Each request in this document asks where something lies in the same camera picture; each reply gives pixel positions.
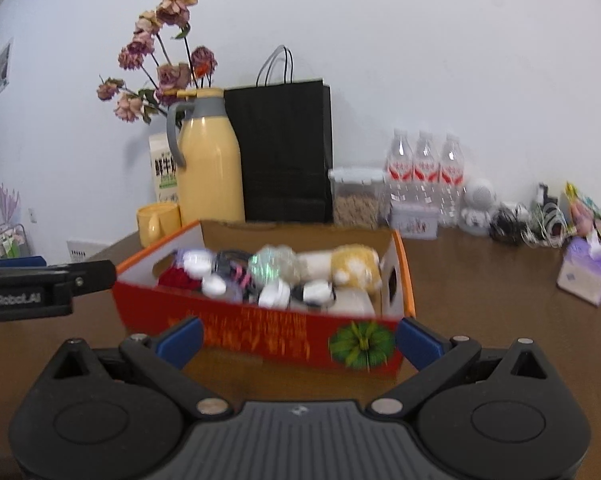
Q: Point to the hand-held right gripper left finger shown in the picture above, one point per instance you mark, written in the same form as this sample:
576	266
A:
180	342

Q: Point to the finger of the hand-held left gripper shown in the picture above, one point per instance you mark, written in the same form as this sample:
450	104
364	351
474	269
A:
20	261
93	275

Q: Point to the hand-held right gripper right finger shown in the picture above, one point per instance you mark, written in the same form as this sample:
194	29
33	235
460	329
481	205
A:
420	345

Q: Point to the red artificial flower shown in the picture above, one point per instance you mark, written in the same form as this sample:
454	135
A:
178	279

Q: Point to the white round jar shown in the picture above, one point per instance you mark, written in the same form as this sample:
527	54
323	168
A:
274	294
214	286
199	262

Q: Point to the orange cardboard box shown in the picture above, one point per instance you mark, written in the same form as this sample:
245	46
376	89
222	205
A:
260	332

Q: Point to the orange white plush toy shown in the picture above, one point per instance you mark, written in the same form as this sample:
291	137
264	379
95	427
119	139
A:
350	265

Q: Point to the white black round item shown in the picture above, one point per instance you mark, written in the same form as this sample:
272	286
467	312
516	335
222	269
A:
318	292

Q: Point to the iridescent clear bag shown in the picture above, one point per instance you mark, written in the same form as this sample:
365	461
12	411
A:
273	265

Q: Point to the yellow mug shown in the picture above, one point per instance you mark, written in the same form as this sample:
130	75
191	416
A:
165	220

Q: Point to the printed tin box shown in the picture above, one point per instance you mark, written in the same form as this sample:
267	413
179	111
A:
414	222

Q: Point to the white milk carton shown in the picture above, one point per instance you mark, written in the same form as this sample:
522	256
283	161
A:
163	170

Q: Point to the clear seed container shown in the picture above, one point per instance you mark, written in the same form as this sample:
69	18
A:
355	207

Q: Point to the white robot speaker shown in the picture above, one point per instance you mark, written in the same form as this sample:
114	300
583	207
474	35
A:
478	200

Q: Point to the yellow thermos jug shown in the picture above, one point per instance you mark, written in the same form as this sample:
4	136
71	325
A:
210	170

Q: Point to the purple tissue pack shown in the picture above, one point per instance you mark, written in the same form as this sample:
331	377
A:
582	275

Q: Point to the clear water bottle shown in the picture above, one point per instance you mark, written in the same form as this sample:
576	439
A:
452	165
399	160
426	162

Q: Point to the dark power adapter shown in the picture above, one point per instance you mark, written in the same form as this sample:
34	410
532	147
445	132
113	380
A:
545	195

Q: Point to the colourful snack packet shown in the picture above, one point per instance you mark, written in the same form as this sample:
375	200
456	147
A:
585	210

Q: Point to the dried pink rose bouquet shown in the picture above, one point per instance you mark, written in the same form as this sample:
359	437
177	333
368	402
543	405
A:
173	75

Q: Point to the black paper bag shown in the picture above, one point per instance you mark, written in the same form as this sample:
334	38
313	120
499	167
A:
280	150

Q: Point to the white wall socket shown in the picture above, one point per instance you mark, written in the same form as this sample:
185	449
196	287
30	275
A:
33	216

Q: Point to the purple wall sticker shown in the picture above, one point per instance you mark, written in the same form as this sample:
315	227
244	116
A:
8	200

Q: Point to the wall picture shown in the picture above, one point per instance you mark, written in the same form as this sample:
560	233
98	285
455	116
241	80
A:
2	67

